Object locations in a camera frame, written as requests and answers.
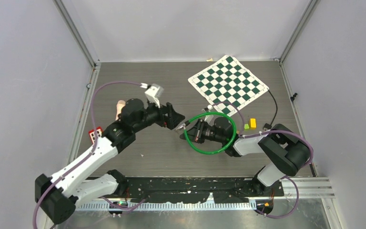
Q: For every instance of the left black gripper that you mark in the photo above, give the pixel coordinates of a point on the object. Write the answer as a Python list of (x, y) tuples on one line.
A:
[(172, 119)]

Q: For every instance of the red white toy calculator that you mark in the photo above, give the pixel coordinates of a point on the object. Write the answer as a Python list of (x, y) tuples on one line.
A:
[(95, 133)]

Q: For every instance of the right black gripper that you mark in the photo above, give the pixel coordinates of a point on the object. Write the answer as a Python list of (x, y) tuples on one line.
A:
[(196, 133)]

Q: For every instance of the yellow block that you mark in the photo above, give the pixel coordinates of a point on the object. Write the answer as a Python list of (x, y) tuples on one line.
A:
[(252, 123)]

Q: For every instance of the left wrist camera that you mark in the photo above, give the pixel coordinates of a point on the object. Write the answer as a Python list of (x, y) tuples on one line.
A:
[(153, 93)]

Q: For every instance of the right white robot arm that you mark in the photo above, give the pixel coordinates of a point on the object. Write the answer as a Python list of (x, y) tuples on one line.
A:
[(287, 152)]

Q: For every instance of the black wall knob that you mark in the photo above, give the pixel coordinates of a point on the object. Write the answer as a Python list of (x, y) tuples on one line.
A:
[(292, 98)]

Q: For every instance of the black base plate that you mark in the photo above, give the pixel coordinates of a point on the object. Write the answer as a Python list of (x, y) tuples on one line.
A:
[(191, 190)]

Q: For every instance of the beige toy microphone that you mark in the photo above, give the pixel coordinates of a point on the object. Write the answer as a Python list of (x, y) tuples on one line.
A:
[(120, 105)]

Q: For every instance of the green white chessboard mat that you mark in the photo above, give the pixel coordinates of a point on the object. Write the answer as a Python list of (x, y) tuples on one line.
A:
[(227, 85)]

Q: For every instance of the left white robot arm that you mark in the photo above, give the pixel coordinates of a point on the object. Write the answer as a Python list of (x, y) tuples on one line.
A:
[(61, 193)]

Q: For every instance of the green cable bike lock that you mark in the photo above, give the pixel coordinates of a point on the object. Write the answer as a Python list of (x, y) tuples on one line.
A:
[(214, 151)]

